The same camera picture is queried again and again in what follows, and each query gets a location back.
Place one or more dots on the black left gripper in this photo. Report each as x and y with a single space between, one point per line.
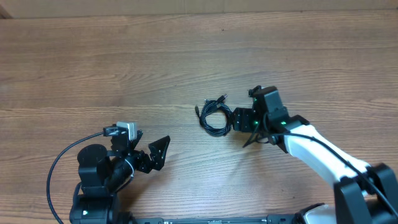
155 160

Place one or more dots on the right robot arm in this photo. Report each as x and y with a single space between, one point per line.
362 193

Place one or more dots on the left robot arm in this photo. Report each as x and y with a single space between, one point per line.
104 173

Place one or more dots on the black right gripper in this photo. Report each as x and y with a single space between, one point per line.
242 122

